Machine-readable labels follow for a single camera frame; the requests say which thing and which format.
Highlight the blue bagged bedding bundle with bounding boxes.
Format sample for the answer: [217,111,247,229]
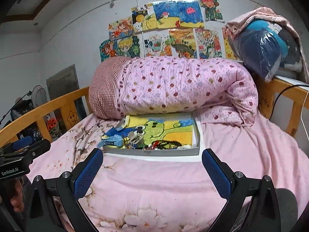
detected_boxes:
[229,19,304,82]

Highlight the wooden bed frame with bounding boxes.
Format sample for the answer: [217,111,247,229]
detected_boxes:
[0,87,90,146]

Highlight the light blue watch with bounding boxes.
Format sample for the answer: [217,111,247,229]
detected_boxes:
[97,135,124,148]

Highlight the black bead necklace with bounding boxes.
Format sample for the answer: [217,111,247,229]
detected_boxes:
[149,139,183,150]

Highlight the left hand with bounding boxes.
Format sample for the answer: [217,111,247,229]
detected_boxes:
[8,179,24,213]

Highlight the pink floral bed sheet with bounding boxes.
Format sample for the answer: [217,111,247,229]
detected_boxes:
[28,115,308,231]

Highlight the rolled pink polka-dot quilt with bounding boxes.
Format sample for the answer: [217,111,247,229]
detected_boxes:
[88,56,258,127]

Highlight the white shallow tray box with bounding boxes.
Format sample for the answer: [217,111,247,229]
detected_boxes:
[97,113,201,157]

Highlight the children's drawings on wall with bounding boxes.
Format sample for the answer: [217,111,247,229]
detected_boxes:
[99,0,237,61]

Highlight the black cable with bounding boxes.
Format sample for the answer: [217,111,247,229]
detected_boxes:
[268,84,309,122]

